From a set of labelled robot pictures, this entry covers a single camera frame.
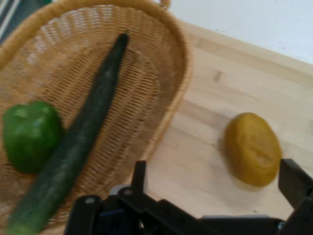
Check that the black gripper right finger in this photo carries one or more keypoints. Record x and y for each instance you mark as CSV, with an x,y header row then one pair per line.
x,y
297,186

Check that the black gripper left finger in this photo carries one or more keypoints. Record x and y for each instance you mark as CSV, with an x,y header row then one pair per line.
x,y
140,176

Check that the orange bell pepper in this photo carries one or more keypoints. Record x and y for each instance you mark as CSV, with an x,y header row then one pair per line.
x,y
253,149

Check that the long dark green cucumber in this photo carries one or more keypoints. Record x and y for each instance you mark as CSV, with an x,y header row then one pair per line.
x,y
83,137

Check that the woven wicker basket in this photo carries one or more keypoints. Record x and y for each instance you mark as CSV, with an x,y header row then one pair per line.
x,y
146,98

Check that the green bell pepper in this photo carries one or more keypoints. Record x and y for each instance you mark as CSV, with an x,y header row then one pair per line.
x,y
29,137

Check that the bamboo cutting board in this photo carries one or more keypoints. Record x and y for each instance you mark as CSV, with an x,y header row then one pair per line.
x,y
220,85

